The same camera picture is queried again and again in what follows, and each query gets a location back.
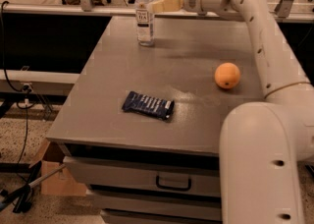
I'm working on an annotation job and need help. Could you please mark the dark blue snack bar wrapper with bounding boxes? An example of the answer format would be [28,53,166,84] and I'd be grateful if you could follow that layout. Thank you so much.
[122,91,175,120]

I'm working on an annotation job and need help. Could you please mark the orange fruit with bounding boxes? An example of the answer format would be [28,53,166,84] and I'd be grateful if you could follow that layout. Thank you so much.
[214,63,240,89]

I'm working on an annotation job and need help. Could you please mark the cardboard box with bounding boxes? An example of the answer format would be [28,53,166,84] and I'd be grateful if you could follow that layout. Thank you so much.
[29,140,86,196]

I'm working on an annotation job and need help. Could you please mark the grey drawer cabinet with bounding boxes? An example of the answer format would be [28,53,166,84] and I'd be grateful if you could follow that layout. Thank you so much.
[48,17,262,224]

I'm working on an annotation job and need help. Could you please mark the black tripod stand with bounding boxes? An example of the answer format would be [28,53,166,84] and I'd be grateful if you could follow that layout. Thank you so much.
[0,161,65,211]

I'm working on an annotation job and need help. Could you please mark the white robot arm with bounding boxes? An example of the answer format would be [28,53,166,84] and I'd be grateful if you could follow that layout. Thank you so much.
[149,0,314,224]

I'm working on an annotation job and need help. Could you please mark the clear plastic water bottle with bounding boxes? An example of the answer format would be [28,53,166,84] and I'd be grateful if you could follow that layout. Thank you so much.
[135,0,154,46]

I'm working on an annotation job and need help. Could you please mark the black cable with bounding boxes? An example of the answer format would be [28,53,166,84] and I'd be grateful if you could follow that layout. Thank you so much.
[0,1,35,183]

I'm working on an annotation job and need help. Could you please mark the black drawer handle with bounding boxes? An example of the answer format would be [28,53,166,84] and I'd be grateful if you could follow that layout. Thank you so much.
[155,176,192,192]

